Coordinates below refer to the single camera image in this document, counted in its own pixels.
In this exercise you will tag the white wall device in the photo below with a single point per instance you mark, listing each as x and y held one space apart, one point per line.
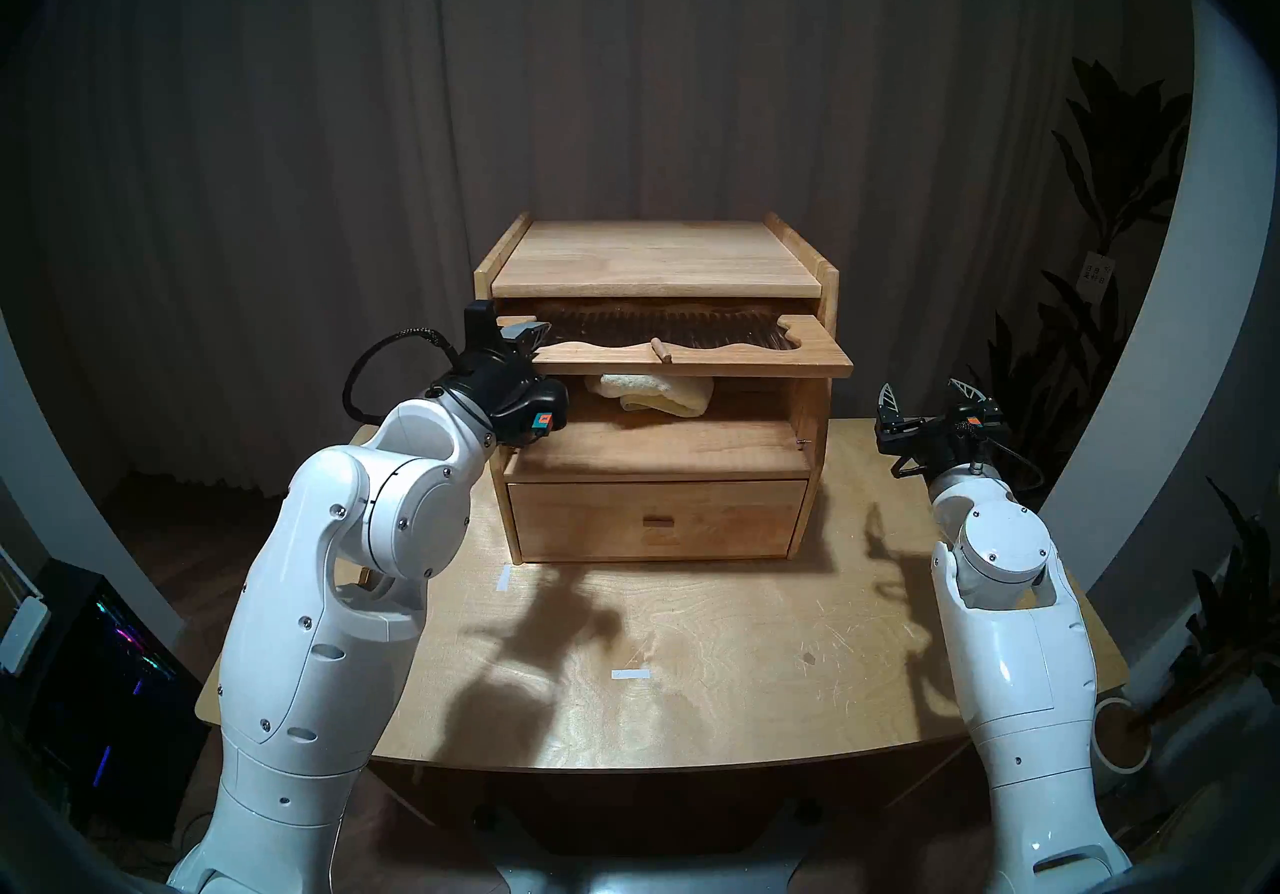
22 632

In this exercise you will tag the small dark potted plant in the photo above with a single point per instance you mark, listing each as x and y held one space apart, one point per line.
1235 602

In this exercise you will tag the grey curtain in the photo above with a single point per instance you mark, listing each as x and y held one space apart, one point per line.
300 102

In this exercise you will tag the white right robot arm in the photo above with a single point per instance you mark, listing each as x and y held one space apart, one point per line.
1015 652

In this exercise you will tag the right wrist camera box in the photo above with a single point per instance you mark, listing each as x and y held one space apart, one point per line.
975 422

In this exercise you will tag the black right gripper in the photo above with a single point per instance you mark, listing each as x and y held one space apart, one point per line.
930 452

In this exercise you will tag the white plant tag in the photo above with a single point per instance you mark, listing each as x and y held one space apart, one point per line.
1097 277

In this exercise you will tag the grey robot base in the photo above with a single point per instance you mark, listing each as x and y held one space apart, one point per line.
640 877

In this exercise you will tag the black computer tower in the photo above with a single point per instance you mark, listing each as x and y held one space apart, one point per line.
110 702

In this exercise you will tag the wooden cabinet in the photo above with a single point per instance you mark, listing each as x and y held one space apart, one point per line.
650 257

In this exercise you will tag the white plant pot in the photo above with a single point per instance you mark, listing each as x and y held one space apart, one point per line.
1120 734

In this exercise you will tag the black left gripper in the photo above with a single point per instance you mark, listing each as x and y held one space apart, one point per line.
490 377

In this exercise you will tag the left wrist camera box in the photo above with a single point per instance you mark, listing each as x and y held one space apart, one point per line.
545 407

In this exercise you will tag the tall dark leafy plant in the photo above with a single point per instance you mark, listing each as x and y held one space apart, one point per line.
1125 152

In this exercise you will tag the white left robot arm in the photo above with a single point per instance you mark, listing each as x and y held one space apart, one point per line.
320 622

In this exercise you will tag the wooden sliding door with knob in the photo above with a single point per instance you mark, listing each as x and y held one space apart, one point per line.
760 362

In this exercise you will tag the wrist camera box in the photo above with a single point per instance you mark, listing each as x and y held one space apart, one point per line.
975 422
545 407

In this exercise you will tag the cream towel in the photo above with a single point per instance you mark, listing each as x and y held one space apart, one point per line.
660 394

